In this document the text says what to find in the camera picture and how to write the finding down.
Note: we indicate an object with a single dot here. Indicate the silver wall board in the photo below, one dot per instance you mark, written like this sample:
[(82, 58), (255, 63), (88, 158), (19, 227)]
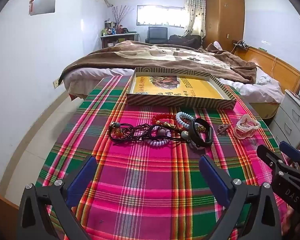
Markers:
[(43, 1)]

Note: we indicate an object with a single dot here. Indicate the patterned curtain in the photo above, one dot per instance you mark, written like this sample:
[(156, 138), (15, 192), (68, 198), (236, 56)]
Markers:
[(196, 10)]

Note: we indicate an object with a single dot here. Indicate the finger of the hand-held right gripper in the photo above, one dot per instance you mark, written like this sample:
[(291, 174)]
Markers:
[(290, 152), (267, 156)]

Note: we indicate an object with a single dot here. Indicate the black television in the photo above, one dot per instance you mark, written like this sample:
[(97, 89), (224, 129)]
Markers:
[(157, 33)]

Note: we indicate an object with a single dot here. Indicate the power strip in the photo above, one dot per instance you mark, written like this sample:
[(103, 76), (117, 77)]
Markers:
[(241, 44)]

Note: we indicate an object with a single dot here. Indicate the dresser table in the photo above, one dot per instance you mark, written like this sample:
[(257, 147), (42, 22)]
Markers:
[(115, 40)]

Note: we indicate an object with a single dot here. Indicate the grey drawer cabinet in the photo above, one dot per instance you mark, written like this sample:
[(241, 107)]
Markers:
[(290, 115)]

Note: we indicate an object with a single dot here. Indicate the wall socket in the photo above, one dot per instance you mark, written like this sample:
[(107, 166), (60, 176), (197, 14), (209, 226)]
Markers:
[(55, 83)]

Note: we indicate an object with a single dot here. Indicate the wooden bed headboard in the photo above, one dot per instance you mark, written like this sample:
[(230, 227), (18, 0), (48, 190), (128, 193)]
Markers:
[(277, 67)]

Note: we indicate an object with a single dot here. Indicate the plaid tablecloth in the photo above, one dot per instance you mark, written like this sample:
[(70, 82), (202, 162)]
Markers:
[(145, 180)]

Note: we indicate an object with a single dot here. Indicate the cluster of bottles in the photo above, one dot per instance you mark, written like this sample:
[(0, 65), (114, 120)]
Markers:
[(108, 28)]

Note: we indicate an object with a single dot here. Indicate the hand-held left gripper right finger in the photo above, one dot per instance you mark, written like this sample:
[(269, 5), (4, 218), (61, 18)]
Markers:
[(212, 177)]

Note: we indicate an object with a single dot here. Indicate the window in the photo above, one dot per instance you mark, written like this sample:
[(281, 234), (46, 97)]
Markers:
[(160, 15)]

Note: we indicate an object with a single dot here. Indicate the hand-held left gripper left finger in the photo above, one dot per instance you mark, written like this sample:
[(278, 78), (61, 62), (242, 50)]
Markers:
[(82, 177)]

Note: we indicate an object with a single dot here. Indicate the bronze brooch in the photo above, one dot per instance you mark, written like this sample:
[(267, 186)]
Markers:
[(223, 128)]

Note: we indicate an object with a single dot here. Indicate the wooden wardrobe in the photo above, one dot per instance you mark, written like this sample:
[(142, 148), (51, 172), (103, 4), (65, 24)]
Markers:
[(222, 17)]

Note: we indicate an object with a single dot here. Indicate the wooden furniture edge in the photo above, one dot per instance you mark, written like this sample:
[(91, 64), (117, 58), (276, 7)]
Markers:
[(0, 210)]

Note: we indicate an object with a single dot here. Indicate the bed with brown blanket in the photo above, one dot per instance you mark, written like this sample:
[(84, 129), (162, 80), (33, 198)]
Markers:
[(115, 57)]

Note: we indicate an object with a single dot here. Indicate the white floral pillow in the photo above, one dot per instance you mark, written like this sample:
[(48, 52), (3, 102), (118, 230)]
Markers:
[(263, 78)]

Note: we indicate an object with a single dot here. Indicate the black wristband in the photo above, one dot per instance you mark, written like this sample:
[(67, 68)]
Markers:
[(210, 135)]

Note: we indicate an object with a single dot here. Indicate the dried branches in vase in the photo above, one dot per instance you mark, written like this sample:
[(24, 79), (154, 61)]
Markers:
[(120, 17)]

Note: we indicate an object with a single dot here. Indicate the striped cardboard box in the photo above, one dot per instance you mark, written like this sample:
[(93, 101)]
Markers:
[(180, 102)]

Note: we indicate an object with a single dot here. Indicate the dark bag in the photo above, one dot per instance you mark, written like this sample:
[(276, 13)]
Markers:
[(185, 40)]

